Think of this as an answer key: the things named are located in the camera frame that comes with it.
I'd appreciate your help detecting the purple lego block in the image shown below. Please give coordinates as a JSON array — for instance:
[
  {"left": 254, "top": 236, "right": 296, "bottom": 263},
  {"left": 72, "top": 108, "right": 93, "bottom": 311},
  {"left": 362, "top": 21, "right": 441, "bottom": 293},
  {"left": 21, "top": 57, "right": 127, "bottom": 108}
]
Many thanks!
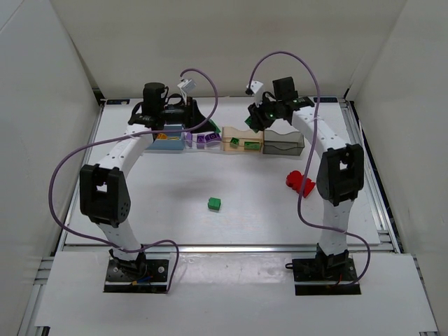
[
  {"left": 185, "top": 132, "right": 193, "bottom": 148},
  {"left": 196, "top": 132, "right": 221, "bottom": 144}
]

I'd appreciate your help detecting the red lego block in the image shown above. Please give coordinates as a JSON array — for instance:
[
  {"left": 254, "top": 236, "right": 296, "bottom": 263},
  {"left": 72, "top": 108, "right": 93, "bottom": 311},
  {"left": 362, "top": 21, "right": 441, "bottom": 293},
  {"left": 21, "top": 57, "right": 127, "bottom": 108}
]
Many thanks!
[{"left": 286, "top": 170, "right": 316, "bottom": 198}]

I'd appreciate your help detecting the small green lego block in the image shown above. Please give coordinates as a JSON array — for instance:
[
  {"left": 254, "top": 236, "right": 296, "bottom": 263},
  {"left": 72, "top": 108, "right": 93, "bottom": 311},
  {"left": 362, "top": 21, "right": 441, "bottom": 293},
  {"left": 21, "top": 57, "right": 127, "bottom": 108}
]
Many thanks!
[{"left": 207, "top": 197, "right": 221, "bottom": 211}]

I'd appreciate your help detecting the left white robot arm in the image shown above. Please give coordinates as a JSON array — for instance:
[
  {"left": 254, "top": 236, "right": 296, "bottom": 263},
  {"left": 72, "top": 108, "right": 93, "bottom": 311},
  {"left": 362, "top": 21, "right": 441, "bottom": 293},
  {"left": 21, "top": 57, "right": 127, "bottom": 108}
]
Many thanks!
[{"left": 80, "top": 79, "right": 216, "bottom": 262}]

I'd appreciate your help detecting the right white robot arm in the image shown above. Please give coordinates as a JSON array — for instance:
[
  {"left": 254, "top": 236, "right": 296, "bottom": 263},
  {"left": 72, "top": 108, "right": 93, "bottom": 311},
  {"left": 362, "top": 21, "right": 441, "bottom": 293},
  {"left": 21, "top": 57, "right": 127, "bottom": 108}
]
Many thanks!
[{"left": 246, "top": 77, "right": 364, "bottom": 257}]

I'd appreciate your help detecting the clear container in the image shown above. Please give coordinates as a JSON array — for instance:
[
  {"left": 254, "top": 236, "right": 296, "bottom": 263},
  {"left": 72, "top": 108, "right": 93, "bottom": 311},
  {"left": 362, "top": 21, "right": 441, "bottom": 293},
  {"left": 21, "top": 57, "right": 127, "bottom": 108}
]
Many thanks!
[{"left": 182, "top": 127, "right": 223, "bottom": 151}]

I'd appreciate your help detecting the blue container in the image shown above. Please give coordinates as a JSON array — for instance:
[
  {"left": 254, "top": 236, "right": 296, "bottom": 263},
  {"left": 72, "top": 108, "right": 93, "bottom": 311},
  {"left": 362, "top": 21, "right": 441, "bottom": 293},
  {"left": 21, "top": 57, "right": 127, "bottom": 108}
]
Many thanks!
[{"left": 146, "top": 125, "right": 185, "bottom": 151}]

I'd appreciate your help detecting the orange container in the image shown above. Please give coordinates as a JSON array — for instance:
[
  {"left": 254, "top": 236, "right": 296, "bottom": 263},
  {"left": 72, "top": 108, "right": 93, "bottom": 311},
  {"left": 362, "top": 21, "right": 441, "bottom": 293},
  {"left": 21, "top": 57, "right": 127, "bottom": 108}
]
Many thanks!
[{"left": 221, "top": 126, "right": 264, "bottom": 153}]

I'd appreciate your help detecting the grey container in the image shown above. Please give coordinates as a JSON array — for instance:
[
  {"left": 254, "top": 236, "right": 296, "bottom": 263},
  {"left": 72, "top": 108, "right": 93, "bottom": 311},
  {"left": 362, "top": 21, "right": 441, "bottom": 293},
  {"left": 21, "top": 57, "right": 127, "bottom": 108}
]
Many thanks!
[{"left": 262, "top": 130, "right": 305, "bottom": 156}]

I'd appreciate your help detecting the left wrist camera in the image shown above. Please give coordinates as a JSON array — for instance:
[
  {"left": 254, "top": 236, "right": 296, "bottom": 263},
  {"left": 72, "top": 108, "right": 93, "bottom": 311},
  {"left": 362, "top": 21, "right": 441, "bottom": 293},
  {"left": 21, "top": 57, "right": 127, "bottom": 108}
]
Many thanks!
[{"left": 178, "top": 78, "right": 197, "bottom": 94}]

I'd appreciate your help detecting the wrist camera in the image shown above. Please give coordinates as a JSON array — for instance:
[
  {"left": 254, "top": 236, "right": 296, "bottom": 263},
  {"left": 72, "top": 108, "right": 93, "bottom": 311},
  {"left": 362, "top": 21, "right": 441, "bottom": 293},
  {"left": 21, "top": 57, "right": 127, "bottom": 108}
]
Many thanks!
[
  {"left": 178, "top": 78, "right": 197, "bottom": 94},
  {"left": 245, "top": 80, "right": 264, "bottom": 106}
]

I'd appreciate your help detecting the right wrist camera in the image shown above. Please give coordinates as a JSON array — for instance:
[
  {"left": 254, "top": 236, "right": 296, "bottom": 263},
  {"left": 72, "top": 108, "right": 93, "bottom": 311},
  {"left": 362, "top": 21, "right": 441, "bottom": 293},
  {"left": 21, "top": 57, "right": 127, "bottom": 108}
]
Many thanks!
[{"left": 245, "top": 80, "right": 264, "bottom": 106}]

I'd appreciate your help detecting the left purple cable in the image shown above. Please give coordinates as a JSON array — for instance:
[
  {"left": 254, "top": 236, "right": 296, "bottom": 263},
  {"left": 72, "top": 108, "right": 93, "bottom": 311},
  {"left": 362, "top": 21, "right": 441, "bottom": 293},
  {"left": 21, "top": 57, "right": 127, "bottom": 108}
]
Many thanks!
[{"left": 48, "top": 68, "right": 219, "bottom": 293}]

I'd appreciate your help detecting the purple cable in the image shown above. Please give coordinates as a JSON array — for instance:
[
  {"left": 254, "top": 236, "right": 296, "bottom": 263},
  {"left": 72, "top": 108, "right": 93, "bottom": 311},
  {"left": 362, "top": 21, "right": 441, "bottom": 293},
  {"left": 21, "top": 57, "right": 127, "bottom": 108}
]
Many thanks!
[
  {"left": 249, "top": 51, "right": 372, "bottom": 285},
  {"left": 48, "top": 68, "right": 219, "bottom": 293}
]

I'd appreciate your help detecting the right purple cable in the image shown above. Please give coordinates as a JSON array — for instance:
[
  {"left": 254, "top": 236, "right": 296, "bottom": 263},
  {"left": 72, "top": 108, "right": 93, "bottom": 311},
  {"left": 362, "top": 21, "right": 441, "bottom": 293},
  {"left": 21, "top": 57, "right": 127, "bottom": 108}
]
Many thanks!
[{"left": 249, "top": 51, "right": 372, "bottom": 285}]

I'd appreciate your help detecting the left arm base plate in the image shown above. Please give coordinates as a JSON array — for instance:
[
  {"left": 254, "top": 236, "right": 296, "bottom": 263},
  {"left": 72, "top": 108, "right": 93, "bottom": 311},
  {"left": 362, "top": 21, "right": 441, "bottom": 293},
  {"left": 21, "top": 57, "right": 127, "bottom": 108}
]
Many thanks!
[{"left": 103, "top": 258, "right": 170, "bottom": 294}]

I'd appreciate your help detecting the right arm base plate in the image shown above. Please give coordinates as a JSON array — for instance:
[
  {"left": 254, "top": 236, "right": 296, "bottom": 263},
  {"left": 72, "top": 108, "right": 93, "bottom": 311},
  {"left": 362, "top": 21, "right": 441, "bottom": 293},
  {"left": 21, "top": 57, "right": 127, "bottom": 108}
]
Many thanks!
[{"left": 285, "top": 258, "right": 361, "bottom": 296}]

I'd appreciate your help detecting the aluminium table rail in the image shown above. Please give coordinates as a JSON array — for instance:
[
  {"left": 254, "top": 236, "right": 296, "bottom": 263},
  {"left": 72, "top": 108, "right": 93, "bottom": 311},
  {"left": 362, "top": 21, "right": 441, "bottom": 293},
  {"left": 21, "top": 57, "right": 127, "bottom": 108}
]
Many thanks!
[{"left": 62, "top": 244, "right": 316, "bottom": 253}]

